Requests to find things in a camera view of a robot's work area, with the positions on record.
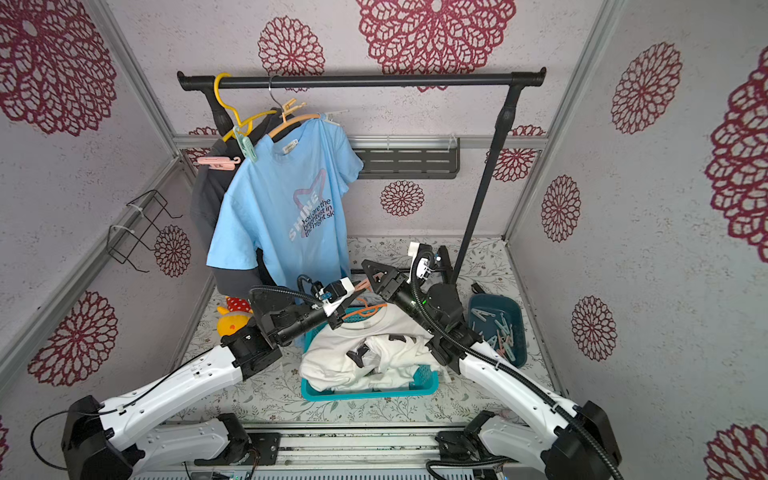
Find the pink clothespin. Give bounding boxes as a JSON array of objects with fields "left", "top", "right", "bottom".
[
  {"left": 355, "top": 279, "right": 371, "bottom": 292},
  {"left": 197, "top": 156, "right": 242, "bottom": 171}
]

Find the dark grey t-shirt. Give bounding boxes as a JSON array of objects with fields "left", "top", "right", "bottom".
[{"left": 190, "top": 110, "right": 283, "bottom": 301}]

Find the beige clothespin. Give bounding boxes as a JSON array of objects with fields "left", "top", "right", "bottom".
[{"left": 282, "top": 98, "right": 302, "bottom": 121}]

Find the mint green clothespin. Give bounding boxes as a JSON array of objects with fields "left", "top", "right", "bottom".
[{"left": 233, "top": 128, "right": 257, "bottom": 163}]

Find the orange plastic hanger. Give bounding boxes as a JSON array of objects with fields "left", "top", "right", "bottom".
[{"left": 343, "top": 287, "right": 386, "bottom": 321}]

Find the black wall shelf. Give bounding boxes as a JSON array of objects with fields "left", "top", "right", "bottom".
[{"left": 353, "top": 138, "right": 461, "bottom": 180}]

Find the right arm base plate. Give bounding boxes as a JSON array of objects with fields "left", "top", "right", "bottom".
[{"left": 435, "top": 430, "right": 499, "bottom": 464}]

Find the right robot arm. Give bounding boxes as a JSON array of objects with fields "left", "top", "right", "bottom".
[{"left": 362, "top": 260, "right": 622, "bottom": 479}]

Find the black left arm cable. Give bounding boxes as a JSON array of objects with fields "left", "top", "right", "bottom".
[{"left": 248, "top": 274, "right": 328, "bottom": 307}]

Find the grey clothespin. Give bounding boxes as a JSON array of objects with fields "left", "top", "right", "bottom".
[{"left": 323, "top": 109, "right": 349, "bottom": 126}]

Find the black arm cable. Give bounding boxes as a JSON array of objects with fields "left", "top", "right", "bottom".
[
  {"left": 409, "top": 251, "right": 625, "bottom": 480},
  {"left": 248, "top": 274, "right": 328, "bottom": 307}
]

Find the black wire wall basket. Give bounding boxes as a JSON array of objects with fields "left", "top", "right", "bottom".
[{"left": 104, "top": 189, "right": 183, "bottom": 274}]

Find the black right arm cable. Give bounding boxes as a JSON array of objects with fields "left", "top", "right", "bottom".
[{"left": 409, "top": 251, "right": 625, "bottom": 480}]

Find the yellow plush toy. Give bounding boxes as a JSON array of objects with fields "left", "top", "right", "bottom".
[{"left": 216, "top": 297, "right": 253, "bottom": 337}]

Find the yellow plastic hanger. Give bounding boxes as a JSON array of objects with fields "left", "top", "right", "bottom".
[{"left": 213, "top": 72, "right": 278, "bottom": 142}]

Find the dark teal clothespin bin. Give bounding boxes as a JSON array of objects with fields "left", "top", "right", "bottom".
[{"left": 468, "top": 293, "right": 528, "bottom": 367}]

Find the white t-shirt black print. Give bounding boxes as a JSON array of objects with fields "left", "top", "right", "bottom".
[{"left": 298, "top": 305, "right": 452, "bottom": 392}]

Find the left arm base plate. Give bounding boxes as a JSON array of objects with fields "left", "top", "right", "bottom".
[{"left": 193, "top": 432, "right": 282, "bottom": 467}]

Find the colourful clothespins pile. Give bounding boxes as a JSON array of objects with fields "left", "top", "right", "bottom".
[{"left": 470, "top": 307, "right": 517, "bottom": 363}]

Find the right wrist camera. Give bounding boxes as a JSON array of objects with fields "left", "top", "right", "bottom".
[{"left": 405, "top": 242, "right": 453, "bottom": 283}]

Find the light blue garment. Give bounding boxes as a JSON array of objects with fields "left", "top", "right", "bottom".
[{"left": 206, "top": 119, "right": 363, "bottom": 299}]

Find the teal laundry basket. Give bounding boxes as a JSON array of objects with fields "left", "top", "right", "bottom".
[{"left": 299, "top": 308, "right": 440, "bottom": 402}]

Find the wooden hanger metal hook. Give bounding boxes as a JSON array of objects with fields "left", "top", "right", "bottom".
[{"left": 268, "top": 74, "right": 321, "bottom": 140}]

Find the black clothes rack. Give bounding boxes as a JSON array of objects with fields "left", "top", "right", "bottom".
[{"left": 176, "top": 67, "right": 548, "bottom": 289}]

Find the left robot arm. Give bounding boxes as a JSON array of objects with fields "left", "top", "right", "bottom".
[{"left": 61, "top": 294, "right": 354, "bottom": 479}]

